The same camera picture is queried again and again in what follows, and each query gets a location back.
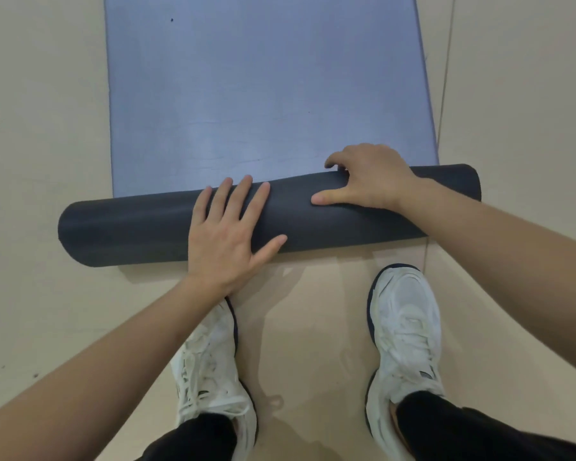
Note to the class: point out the person's left white sneaker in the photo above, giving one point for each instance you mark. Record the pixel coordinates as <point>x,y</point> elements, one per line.
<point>206,369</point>

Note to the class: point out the black trousers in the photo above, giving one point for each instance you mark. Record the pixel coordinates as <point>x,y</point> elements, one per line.
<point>461,432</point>

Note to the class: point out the person's left hand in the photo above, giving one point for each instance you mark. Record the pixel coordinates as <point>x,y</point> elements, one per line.
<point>221,249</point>

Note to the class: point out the person's right hand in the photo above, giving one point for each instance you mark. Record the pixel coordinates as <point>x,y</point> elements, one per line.
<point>374,177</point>

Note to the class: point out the person's white sneaker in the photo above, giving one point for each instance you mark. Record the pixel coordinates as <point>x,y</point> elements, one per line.
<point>408,326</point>
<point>206,369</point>

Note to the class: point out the grey yoga mat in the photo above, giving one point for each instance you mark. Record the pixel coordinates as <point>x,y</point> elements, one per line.
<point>269,91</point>

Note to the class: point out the person's right forearm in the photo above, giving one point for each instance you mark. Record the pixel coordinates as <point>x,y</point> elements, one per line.
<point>518,273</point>

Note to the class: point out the person's right white sneaker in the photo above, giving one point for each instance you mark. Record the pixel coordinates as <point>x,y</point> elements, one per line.
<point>408,326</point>

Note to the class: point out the person's left forearm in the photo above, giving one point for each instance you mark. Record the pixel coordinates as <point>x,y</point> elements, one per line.
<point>101,369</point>

